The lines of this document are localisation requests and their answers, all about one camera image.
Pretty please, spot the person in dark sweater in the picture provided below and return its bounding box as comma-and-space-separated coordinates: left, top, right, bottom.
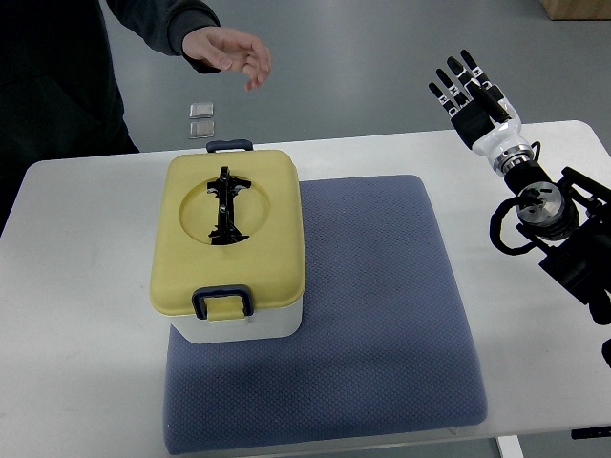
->
0, 0, 221, 235

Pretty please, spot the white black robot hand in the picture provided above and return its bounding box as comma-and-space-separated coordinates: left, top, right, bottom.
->
428, 50, 533, 173

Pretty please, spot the person's bare hand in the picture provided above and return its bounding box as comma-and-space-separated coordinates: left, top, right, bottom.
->
181, 27, 272, 91

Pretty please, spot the blue grey cushion mat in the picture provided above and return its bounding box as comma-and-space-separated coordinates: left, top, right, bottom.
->
163, 176, 487, 454

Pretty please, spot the yellow box lid black handle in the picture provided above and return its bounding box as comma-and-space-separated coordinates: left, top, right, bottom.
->
150, 150, 306, 321

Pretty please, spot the lower metal floor plate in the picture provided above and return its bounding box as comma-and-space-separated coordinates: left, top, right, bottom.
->
189, 119, 215, 139

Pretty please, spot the metal floor plate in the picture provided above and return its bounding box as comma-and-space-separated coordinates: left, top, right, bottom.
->
189, 102, 214, 119
189, 119, 215, 139

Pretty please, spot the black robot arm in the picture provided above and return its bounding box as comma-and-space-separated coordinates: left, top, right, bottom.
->
429, 50, 610, 325

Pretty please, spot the white storage box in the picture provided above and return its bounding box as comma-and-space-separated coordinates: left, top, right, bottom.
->
169, 284, 303, 344

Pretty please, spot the brown cardboard box corner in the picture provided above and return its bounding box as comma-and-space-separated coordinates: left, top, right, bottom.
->
540, 0, 610, 21

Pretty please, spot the upper metal floor plate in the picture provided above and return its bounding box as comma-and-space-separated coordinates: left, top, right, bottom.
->
189, 102, 214, 119

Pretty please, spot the black bracket under table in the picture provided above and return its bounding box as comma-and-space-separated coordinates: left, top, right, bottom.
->
571, 426, 611, 440

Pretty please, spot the white table leg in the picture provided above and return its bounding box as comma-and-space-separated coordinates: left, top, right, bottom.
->
495, 435, 524, 458

